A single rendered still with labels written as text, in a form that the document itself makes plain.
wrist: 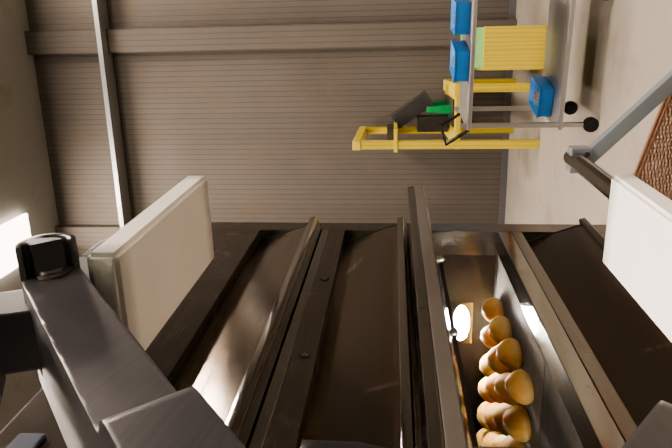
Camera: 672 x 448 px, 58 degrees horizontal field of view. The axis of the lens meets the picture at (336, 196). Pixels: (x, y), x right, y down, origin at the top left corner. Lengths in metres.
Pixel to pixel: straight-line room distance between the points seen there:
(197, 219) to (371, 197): 8.05
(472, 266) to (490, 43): 4.65
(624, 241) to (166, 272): 0.13
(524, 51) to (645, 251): 6.25
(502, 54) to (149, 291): 6.26
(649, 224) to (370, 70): 7.79
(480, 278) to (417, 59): 6.20
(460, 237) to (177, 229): 1.68
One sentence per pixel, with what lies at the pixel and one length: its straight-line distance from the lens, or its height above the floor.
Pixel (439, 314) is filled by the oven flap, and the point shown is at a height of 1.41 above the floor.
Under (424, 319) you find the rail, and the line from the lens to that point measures 1.02.
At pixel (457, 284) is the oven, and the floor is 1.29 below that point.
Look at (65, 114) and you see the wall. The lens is 9.16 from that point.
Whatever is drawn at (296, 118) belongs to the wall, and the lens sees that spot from 8.11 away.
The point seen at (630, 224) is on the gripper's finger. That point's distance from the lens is 0.19.
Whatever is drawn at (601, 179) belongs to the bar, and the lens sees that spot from 1.00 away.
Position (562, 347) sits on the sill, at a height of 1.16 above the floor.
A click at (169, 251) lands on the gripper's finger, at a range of 0.17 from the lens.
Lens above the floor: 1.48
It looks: 5 degrees up
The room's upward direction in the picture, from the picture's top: 90 degrees counter-clockwise
